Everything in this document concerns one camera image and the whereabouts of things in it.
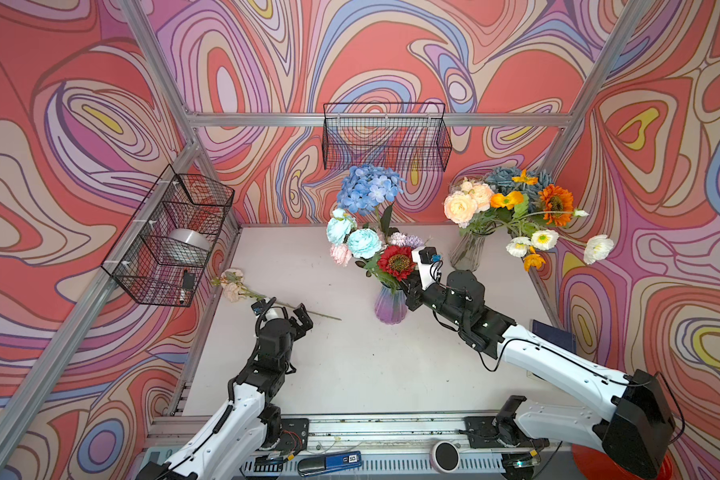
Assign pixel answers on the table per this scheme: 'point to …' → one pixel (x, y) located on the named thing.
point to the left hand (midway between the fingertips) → (296, 309)
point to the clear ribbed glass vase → (466, 251)
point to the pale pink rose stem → (230, 281)
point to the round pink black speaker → (445, 457)
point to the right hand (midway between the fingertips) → (397, 279)
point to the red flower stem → (393, 264)
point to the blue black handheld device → (325, 463)
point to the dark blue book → (562, 338)
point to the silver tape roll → (188, 246)
